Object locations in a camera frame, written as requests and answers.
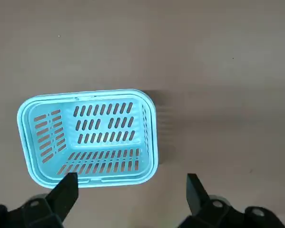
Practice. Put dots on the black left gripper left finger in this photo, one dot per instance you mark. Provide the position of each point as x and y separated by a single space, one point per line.
49 211

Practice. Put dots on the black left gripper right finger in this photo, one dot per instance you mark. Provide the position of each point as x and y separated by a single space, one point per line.
204 213

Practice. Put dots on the light blue plastic basket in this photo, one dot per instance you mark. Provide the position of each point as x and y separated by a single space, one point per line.
90 140

